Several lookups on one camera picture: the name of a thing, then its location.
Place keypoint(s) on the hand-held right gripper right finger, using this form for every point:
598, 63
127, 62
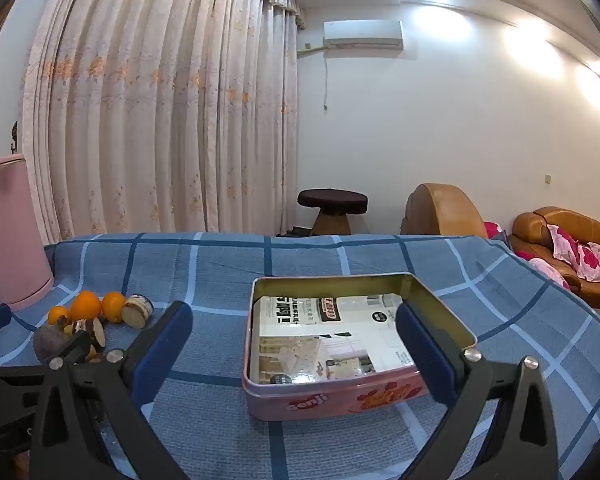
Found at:
422, 355

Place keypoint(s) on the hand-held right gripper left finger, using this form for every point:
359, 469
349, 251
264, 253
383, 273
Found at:
162, 345

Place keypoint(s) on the brown taro piece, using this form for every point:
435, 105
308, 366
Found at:
94, 332

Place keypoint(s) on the large purple sweet potato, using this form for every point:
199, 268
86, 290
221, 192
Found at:
49, 342

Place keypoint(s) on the orange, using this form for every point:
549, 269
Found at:
58, 315
113, 306
86, 306

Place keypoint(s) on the cut taro chunk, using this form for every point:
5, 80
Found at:
136, 311

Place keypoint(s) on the pink tin box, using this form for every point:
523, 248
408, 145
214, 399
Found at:
300, 400

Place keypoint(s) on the blue plaid blanket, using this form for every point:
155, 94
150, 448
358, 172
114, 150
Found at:
220, 280

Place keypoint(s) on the printed paper sheet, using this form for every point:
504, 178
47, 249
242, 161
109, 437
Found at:
330, 340

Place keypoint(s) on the pink trash bin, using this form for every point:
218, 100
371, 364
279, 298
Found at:
10, 230

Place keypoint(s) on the magenta cushion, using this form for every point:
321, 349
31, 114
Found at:
493, 230

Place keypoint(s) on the pink floral cloth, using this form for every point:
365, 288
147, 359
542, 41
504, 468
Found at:
550, 272

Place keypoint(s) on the brown leather sofa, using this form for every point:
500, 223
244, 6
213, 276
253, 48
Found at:
530, 232

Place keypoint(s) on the dark round stool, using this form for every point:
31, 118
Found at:
332, 205

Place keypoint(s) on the pink floral pillow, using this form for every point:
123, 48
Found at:
580, 252

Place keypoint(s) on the floral beige curtain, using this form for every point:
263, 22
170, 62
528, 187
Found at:
155, 110

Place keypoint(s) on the air conditioner pipe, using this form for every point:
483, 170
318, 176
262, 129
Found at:
311, 50

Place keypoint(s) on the white air conditioner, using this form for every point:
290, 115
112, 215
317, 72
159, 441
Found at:
363, 34

